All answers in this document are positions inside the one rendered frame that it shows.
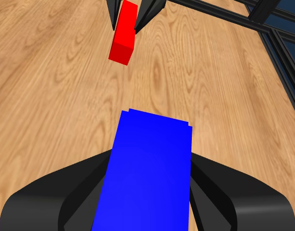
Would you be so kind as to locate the black table frame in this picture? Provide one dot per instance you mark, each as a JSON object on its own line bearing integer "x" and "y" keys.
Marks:
{"x": 277, "y": 48}

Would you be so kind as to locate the blue hollow socket block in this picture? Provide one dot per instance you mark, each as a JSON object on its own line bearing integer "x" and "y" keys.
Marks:
{"x": 145, "y": 173}

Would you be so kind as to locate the thin red peg bar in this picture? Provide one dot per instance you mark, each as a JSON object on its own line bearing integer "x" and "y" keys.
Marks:
{"x": 124, "y": 36}

